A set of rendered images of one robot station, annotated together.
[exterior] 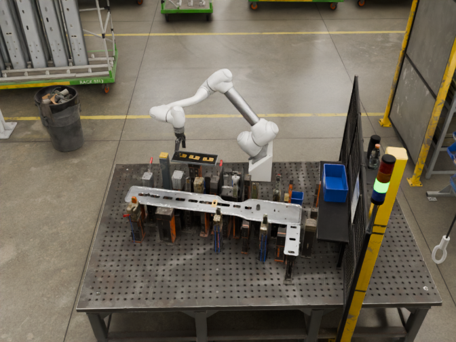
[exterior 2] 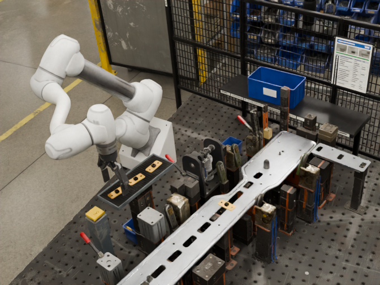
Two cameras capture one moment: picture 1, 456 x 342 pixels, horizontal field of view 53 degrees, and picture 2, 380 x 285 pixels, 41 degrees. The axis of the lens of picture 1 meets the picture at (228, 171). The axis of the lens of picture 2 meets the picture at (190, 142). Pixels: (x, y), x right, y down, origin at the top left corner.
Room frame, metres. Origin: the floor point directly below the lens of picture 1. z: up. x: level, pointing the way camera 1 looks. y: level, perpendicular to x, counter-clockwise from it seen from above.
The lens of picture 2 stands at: (1.76, 1.62, 2.66)
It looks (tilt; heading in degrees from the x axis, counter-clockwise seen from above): 37 degrees down; 303
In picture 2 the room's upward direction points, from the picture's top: 6 degrees counter-clockwise
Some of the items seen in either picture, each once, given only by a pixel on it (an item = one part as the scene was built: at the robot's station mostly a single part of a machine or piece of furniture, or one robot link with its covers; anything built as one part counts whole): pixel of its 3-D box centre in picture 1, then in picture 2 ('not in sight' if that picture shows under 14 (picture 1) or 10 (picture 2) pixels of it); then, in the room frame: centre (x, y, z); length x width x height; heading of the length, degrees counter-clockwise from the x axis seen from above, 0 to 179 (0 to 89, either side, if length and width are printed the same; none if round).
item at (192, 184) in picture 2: (215, 196); (191, 209); (2.78, 0.10, 0.89); 0.13 x 0.11 x 0.38; 170
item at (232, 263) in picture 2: (205, 216); (218, 238); (2.59, 0.18, 0.84); 0.17 x 0.06 x 0.29; 170
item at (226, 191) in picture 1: (231, 193); (206, 185); (2.77, -0.03, 0.94); 0.18 x 0.13 x 0.49; 80
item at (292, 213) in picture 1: (212, 204); (225, 208); (2.58, 0.13, 1.00); 1.38 x 0.22 x 0.02; 80
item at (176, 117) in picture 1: (176, 115); (98, 124); (2.99, 0.39, 1.54); 0.13 x 0.11 x 0.16; 69
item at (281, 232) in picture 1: (280, 244); (316, 182); (2.30, -0.39, 0.84); 0.11 x 0.10 x 0.28; 170
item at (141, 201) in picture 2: (195, 180); (143, 216); (2.95, 0.27, 0.92); 0.10 x 0.08 x 0.45; 80
